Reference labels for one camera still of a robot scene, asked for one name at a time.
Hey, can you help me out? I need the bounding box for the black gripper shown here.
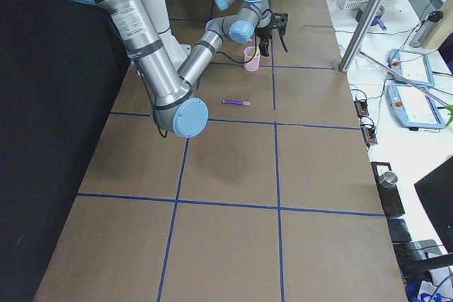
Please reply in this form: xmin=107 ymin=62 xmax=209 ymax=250
xmin=257 ymin=18 xmax=274 ymax=57

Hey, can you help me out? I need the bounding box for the pink mesh pen holder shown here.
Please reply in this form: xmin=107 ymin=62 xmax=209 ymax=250
xmin=243 ymin=46 xmax=260 ymax=72

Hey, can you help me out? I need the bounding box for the purple highlighter pen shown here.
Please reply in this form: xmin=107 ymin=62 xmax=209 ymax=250
xmin=222 ymin=100 xmax=251 ymax=106

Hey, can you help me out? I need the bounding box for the upper orange terminal block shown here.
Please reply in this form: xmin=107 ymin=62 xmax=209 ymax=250
xmin=354 ymin=99 xmax=369 ymax=118

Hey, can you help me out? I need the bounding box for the orange terminal block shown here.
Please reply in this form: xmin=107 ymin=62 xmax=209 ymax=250
xmin=360 ymin=122 xmax=378 ymax=147
xmin=354 ymin=99 xmax=369 ymax=118

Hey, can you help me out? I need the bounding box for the blue saucepan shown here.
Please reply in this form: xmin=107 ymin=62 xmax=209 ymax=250
xmin=355 ymin=1 xmax=388 ymax=30

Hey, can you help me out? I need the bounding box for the lower orange terminal block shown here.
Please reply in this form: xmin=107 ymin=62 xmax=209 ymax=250
xmin=360 ymin=122 xmax=378 ymax=147

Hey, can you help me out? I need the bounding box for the far teach pendant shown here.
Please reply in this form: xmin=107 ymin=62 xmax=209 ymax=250
xmin=388 ymin=49 xmax=435 ymax=88

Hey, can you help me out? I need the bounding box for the teach pendant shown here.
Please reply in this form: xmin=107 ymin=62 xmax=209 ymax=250
xmin=388 ymin=49 xmax=435 ymax=88
xmin=386 ymin=83 xmax=446 ymax=130

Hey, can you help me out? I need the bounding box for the near teach pendant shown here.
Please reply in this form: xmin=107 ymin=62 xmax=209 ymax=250
xmin=386 ymin=83 xmax=446 ymax=130

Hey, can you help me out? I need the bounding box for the grey water bottle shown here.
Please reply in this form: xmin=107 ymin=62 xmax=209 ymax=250
xmin=409 ymin=11 xmax=443 ymax=48

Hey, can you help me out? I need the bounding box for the small steel cup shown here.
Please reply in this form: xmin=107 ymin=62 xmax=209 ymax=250
xmin=378 ymin=171 xmax=398 ymax=189

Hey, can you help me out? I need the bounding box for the metal reacher grabber stick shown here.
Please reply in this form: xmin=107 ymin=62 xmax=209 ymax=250
xmin=358 ymin=51 xmax=452 ymax=127

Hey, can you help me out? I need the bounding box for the black box on desk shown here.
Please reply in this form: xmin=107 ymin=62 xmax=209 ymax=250
xmin=371 ymin=161 xmax=405 ymax=219

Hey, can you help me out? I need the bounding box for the black monitor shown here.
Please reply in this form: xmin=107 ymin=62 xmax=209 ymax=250
xmin=414 ymin=158 xmax=453 ymax=252

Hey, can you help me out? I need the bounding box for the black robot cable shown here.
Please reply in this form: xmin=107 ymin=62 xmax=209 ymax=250
xmin=212 ymin=15 xmax=289 ymax=66

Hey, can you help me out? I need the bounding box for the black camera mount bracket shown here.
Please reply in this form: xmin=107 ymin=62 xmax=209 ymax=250
xmin=272 ymin=13 xmax=288 ymax=35

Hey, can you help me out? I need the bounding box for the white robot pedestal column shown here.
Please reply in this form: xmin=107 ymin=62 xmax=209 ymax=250
xmin=142 ymin=0 xmax=190 ymax=69

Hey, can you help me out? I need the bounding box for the aluminium frame post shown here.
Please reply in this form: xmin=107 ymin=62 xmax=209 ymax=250
xmin=338 ymin=0 xmax=382 ymax=73

